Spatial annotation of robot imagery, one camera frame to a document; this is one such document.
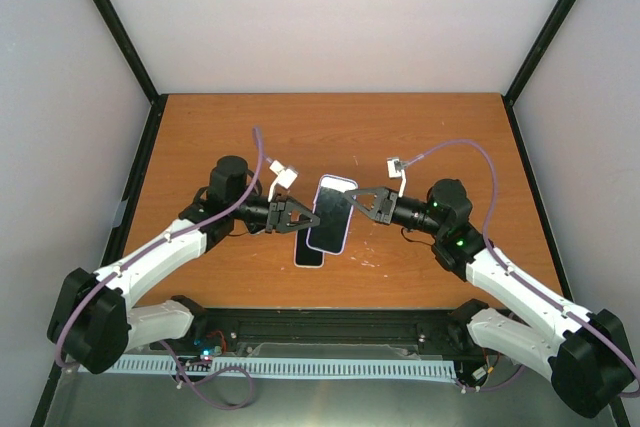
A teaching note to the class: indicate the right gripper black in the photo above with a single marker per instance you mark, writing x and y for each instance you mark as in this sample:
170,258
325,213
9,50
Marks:
381,193

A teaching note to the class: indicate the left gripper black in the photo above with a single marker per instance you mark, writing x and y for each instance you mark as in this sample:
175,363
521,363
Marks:
279,217

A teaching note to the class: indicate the white-edged black phone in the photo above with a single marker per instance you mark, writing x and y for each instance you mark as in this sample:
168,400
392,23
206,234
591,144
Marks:
304,256

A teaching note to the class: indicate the lavender phone case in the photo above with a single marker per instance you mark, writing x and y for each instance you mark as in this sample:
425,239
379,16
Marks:
310,242

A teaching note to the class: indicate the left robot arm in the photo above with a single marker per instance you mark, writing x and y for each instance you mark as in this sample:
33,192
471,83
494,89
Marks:
97,317

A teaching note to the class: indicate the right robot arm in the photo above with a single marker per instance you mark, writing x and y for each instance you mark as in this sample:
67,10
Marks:
585,356

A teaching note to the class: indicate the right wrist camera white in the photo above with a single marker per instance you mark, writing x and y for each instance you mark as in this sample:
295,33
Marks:
396,169

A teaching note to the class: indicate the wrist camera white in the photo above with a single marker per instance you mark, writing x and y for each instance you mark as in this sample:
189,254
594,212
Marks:
396,169
285,176

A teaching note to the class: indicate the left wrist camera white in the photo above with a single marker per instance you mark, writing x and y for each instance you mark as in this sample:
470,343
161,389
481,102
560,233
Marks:
285,176

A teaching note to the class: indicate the black aluminium frame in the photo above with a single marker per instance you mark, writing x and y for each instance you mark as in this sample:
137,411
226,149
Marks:
158,102

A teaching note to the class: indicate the light blue cable duct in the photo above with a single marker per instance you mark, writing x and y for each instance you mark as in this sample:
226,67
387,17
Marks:
328,369

